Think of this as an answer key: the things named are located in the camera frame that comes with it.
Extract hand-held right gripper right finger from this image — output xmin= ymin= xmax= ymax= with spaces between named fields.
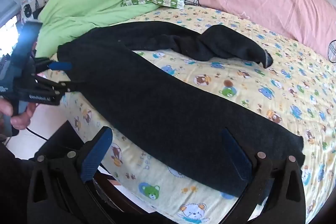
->
xmin=222 ymin=127 xmax=306 ymax=224

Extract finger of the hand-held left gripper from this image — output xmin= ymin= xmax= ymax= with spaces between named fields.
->
xmin=34 ymin=74 xmax=76 ymax=94
xmin=34 ymin=57 xmax=72 ymax=75

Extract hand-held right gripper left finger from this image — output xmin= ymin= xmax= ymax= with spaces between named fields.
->
xmin=28 ymin=126 xmax=113 ymax=224

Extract black pants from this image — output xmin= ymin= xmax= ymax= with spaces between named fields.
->
xmin=56 ymin=21 xmax=306 ymax=197

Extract person's left hand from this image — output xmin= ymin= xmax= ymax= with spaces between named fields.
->
xmin=0 ymin=99 xmax=37 ymax=130

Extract window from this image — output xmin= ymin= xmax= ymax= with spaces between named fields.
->
xmin=0 ymin=15 xmax=19 ymax=38

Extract green blanket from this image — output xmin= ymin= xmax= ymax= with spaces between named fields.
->
xmin=35 ymin=0 xmax=160 ymax=58

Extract yellow bear printed bed sheet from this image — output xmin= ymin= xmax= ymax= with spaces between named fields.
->
xmin=39 ymin=6 xmax=336 ymax=224

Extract dark wooden bed frame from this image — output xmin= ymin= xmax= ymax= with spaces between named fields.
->
xmin=34 ymin=120 xmax=168 ymax=224

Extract black cable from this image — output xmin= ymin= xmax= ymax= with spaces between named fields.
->
xmin=25 ymin=128 xmax=50 ymax=142

